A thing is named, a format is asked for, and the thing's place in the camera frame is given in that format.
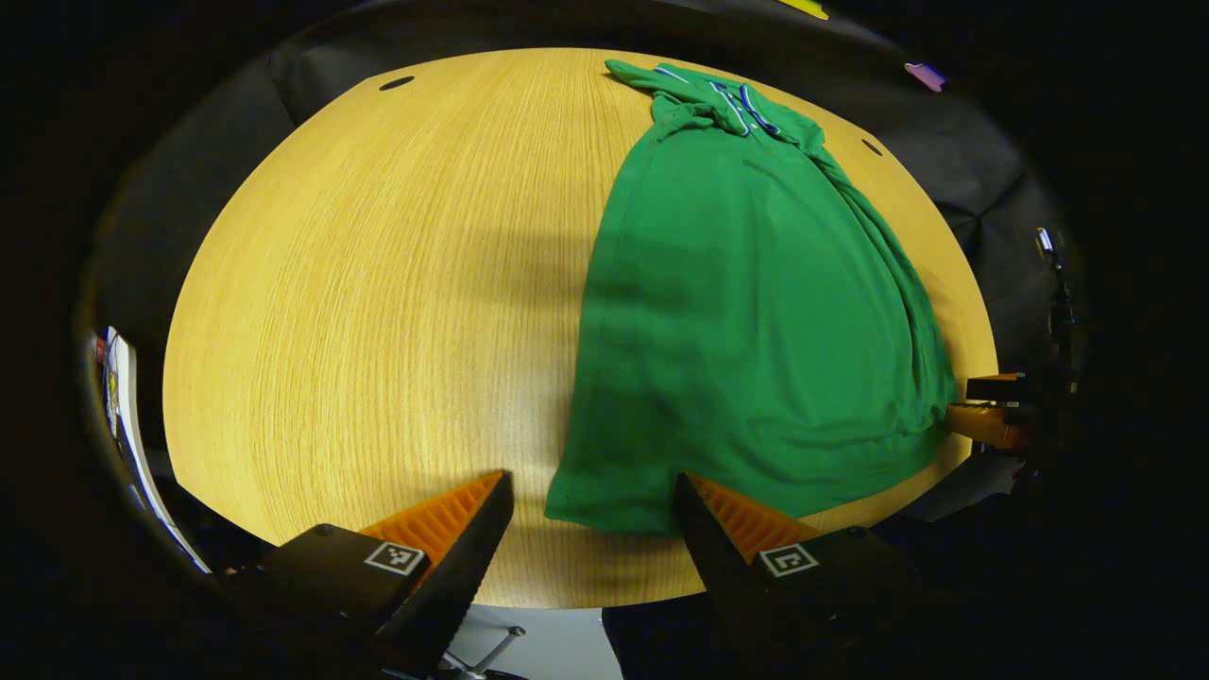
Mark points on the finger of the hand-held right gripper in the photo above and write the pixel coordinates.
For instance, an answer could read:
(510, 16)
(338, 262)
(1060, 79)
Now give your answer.
(992, 425)
(996, 389)

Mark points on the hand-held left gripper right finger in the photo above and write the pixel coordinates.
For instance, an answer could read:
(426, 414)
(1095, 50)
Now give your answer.
(708, 557)

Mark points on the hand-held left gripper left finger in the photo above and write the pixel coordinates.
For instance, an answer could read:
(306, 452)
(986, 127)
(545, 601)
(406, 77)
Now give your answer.
(463, 576)

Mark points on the green T-shirt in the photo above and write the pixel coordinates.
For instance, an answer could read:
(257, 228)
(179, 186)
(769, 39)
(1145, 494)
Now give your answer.
(746, 331)

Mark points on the grey chair base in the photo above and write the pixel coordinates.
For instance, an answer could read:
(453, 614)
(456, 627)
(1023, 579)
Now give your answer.
(491, 652)

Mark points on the dark metal stand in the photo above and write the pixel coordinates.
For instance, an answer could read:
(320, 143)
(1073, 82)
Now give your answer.
(1060, 312)

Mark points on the white printed poster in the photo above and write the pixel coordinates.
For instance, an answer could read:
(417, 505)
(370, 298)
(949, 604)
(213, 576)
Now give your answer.
(127, 416)

